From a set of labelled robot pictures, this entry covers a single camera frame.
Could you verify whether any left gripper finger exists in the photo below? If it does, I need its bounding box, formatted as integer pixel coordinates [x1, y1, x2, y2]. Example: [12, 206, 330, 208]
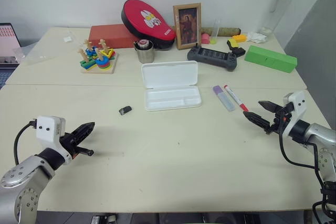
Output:
[70, 122, 96, 145]
[76, 146, 95, 157]

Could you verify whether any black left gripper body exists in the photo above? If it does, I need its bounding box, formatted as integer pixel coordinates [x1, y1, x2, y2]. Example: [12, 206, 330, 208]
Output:
[59, 132, 81, 160]

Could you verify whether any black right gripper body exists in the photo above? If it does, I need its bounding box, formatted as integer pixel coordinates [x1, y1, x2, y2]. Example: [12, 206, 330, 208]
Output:
[264, 102, 295, 135]

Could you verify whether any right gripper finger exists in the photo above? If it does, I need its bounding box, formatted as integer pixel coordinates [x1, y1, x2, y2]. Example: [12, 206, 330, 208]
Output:
[243, 111, 271, 130]
[258, 100, 284, 114]

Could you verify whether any red white marker pen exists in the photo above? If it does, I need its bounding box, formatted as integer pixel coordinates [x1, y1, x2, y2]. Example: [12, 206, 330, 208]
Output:
[223, 84, 250, 112]

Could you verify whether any purple capped clear stick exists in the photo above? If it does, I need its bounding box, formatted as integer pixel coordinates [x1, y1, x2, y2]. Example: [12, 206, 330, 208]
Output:
[212, 85, 236, 112]

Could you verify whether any white plastic case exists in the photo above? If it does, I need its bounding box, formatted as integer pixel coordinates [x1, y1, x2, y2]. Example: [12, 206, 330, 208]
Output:
[141, 60, 203, 112]

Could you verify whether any green rectangular box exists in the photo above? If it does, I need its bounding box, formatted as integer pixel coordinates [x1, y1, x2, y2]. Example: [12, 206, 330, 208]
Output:
[244, 45, 298, 73]

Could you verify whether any yellow black small device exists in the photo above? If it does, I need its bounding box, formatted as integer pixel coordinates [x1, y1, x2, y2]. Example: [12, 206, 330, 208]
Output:
[226, 38, 246, 57]

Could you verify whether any white crumpled tissue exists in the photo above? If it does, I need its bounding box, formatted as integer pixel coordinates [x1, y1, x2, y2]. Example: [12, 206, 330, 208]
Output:
[246, 31, 270, 44]

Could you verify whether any wooden shape stacking toy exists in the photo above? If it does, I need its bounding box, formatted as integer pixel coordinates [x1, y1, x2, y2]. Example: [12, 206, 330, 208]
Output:
[79, 38, 119, 75]

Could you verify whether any orange yellow toy block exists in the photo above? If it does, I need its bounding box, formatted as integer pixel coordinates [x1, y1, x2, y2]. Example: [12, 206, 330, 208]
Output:
[232, 34, 248, 44]

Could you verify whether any grey handheld game controller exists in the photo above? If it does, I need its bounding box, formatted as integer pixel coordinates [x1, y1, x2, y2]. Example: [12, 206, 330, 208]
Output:
[186, 43, 238, 72]

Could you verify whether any brown rolled tube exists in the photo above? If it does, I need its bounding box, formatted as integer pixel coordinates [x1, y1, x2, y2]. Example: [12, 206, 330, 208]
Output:
[200, 26, 241, 37]

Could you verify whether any clear plastic bag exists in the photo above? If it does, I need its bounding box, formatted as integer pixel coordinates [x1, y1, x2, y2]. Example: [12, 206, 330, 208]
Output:
[13, 45, 51, 65]

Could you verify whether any clear tube yellow-green base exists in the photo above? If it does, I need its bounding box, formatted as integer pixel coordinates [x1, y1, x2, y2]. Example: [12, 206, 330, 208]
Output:
[209, 18, 222, 45]

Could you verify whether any stainless steel cup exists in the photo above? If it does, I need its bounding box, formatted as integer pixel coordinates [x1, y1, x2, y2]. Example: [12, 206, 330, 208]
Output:
[133, 40, 156, 65]

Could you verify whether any red rectangular box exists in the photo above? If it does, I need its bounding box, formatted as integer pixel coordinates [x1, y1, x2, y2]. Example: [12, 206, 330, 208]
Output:
[88, 24, 139, 49]

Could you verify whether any clear bottle green lid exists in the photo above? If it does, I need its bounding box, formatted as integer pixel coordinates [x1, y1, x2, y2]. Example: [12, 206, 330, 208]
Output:
[259, 0, 301, 36]

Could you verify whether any pink red tape roll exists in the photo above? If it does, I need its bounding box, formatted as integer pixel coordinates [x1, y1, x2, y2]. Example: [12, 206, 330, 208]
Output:
[137, 39, 151, 50]

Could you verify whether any open laptop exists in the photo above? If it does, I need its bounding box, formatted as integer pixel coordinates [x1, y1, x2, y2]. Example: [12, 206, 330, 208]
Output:
[0, 23, 21, 90]

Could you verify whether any red black oval pad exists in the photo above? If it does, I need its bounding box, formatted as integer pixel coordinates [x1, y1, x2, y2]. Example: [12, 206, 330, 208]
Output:
[121, 0, 176, 51]

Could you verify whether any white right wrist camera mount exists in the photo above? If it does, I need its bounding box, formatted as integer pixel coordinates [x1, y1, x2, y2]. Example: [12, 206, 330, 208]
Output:
[281, 90, 307, 137]

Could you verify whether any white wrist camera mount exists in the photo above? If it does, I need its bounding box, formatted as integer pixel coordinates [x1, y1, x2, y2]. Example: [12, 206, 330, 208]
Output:
[281, 90, 307, 137]
[35, 115, 72, 166]

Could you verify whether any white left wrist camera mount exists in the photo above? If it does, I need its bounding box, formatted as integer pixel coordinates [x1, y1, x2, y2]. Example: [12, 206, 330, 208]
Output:
[35, 115, 72, 166]

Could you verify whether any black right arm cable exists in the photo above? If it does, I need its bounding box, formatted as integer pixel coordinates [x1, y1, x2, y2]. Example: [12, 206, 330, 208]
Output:
[277, 112, 336, 224]

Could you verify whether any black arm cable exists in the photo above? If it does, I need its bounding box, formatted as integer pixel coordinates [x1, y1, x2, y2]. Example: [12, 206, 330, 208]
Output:
[277, 112, 336, 224]
[13, 120, 38, 166]

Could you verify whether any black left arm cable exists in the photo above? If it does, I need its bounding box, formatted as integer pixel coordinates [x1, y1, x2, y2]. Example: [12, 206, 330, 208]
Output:
[13, 120, 38, 166]

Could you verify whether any wooden picture frame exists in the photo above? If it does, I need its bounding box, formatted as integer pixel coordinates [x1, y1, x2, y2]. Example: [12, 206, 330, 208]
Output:
[172, 2, 203, 51]

